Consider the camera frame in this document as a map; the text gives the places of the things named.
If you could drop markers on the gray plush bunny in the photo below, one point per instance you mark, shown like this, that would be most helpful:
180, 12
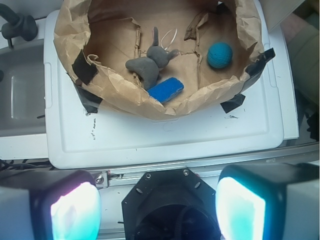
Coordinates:
148, 67

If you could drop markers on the blue sponge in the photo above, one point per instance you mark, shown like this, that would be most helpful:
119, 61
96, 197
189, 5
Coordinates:
166, 90

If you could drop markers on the aluminium frame rail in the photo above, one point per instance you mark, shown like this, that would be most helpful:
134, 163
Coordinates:
209, 166

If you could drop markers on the gray plastic bin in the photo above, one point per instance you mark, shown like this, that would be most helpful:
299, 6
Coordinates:
22, 89

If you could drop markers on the teal yarn ball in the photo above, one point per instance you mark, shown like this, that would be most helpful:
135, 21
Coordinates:
219, 55

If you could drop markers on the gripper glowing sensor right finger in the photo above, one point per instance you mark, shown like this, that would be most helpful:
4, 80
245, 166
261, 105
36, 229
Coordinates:
269, 201

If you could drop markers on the white plastic lid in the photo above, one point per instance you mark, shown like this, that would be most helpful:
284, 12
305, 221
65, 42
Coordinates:
77, 139

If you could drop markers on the black tape strip right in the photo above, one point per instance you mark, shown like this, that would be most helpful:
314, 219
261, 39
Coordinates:
255, 69

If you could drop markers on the black tape piece lower right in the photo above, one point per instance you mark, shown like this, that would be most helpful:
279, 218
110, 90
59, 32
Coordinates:
233, 103

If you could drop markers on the black tape strip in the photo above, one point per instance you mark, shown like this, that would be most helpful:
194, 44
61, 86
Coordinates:
82, 72
255, 69

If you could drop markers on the black tape strip left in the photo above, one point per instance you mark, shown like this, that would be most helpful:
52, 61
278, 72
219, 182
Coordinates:
82, 72

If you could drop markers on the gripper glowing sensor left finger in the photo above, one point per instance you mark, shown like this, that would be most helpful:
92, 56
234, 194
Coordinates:
49, 205

